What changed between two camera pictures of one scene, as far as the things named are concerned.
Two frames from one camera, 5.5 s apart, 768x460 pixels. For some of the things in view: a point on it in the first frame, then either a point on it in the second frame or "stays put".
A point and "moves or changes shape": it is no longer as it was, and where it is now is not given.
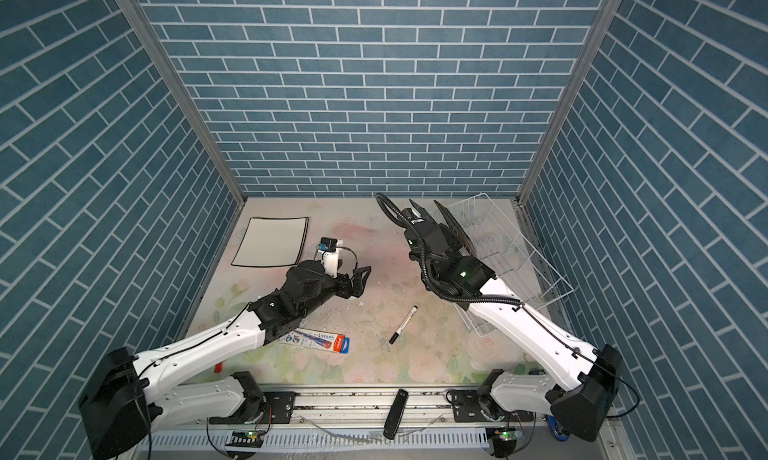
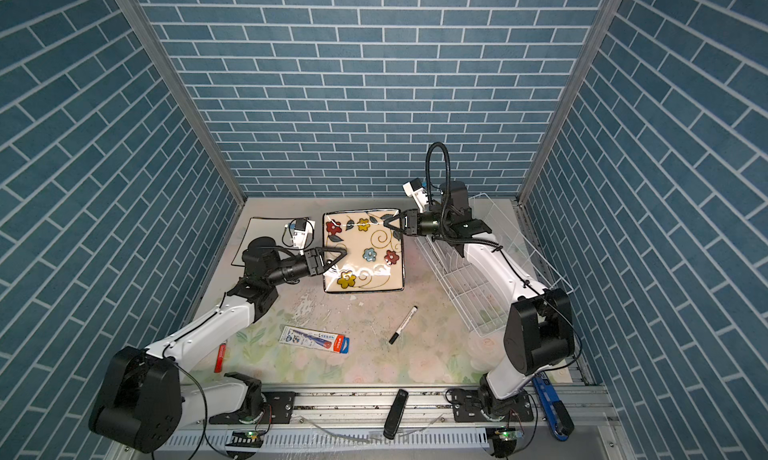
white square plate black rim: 272,242 stays put
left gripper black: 357,287 → 315,259
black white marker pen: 403,325 stays put
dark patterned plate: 429,205 moves or changes shape
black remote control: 395,415 stays put
